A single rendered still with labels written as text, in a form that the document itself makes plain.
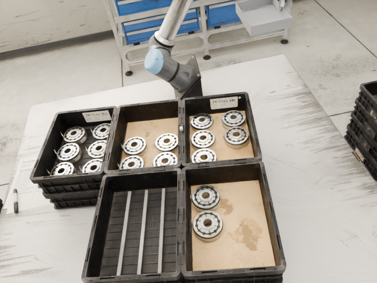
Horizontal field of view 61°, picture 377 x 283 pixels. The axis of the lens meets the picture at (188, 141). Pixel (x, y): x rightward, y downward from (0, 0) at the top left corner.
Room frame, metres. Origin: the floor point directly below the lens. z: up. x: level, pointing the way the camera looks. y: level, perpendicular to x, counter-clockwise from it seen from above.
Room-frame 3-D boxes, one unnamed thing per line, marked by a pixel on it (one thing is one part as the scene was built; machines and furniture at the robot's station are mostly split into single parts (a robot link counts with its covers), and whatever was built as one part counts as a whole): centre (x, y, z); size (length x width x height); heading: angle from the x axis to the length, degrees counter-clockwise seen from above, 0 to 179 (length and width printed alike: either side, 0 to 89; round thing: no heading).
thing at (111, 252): (0.57, 0.22, 0.87); 0.40 x 0.30 x 0.11; 173
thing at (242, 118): (1.03, -0.22, 0.86); 0.10 x 0.10 x 0.01
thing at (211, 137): (0.94, -0.06, 0.86); 0.10 x 0.10 x 0.01
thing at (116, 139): (0.97, 0.17, 0.87); 0.40 x 0.30 x 0.11; 173
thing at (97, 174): (1.01, 0.47, 0.92); 0.40 x 0.30 x 0.02; 173
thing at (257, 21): (1.51, -0.48, 1.07); 0.27 x 0.20 x 0.05; 2
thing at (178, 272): (0.57, 0.22, 0.92); 0.40 x 0.30 x 0.02; 173
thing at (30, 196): (1.03, 0.77, 0.70); 0.33 x 0.23 x 0.01; 2
